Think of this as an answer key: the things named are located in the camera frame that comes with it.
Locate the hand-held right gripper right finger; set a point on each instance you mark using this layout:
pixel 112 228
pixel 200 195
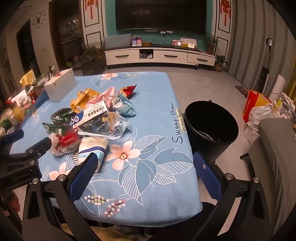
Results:
pixel 207 178

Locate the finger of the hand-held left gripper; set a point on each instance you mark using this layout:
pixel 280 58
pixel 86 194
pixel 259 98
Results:
pixel 40 146
pixel 13 135

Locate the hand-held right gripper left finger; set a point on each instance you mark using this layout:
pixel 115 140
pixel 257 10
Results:
pixel 84 176

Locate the white tissue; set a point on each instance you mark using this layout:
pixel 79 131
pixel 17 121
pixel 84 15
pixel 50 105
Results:
pixel 55 146

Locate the small green wrapper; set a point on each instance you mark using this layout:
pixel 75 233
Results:
pixel 53 127

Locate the red cigarette box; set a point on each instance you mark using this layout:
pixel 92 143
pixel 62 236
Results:
pixel 68 139

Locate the white blue striped packet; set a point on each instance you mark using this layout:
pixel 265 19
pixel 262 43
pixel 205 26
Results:
pixel 92 148

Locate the black plastic bucket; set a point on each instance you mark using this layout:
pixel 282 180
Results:
pixel 211 141

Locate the green snack bag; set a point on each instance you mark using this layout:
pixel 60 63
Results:
pixel 61 114

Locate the blue white toothpaste box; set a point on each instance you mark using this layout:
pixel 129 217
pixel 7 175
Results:
pixel 90 114

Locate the pink plastic packet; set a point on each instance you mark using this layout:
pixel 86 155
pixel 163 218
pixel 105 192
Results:
pixel 99 98

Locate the red snack bag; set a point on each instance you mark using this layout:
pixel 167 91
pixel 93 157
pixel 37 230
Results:
pixel 128 90

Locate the person's left hand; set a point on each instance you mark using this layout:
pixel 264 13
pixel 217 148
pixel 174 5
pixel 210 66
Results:
pixel 11 199

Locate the yellow jar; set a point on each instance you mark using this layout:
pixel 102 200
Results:
pixel 16 114

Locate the yellow paper bag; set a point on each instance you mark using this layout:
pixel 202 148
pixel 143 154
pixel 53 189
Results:
pixel 27 77

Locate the white cardboard box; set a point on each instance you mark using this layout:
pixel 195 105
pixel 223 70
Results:
pixel 61 84

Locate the grey sofa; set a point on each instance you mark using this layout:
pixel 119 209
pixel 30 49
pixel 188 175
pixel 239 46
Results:
pixel 275 162

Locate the blue floral blanket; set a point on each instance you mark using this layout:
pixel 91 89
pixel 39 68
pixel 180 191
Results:
pixel 143 129

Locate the white plastic bag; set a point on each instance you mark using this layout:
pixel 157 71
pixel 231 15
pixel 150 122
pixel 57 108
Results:
pixel 263 113

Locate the red yellow shopping bag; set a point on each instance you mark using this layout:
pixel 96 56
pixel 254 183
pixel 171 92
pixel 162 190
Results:
pixel 253 102

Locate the dark floor mat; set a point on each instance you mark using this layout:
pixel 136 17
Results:
pixel 241 90

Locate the plant stand with plants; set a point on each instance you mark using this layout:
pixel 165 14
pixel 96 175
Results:
pixel 92 58

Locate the pile of clothes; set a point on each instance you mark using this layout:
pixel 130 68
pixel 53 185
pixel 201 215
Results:
pixel 286 103

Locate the small potted plant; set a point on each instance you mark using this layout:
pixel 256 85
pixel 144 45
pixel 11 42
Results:
pixel 219 62

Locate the upright vacuum cleaner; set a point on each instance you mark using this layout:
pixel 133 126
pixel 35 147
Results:
pixel 266 69

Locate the white tv cabinet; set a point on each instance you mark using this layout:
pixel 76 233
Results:
pixel 171 55

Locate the grey flat panel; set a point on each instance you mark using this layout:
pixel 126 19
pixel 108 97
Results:
pixel 116 41

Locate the tall potted plant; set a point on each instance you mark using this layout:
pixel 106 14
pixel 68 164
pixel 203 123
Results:
pixel 211 42

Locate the white desk calendar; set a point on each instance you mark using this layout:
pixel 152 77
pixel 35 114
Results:
pixel 189 43

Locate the grey curtain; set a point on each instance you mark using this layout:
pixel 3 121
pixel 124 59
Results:
pixel 252 34

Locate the black television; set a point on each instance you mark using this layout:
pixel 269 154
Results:
pixel 161 15

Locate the wall clock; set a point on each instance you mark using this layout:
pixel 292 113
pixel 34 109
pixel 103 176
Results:
pixel 38 19

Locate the red knot wall decoration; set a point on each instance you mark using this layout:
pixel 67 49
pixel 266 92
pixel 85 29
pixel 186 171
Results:
pixel 89 8
pixel 226 11

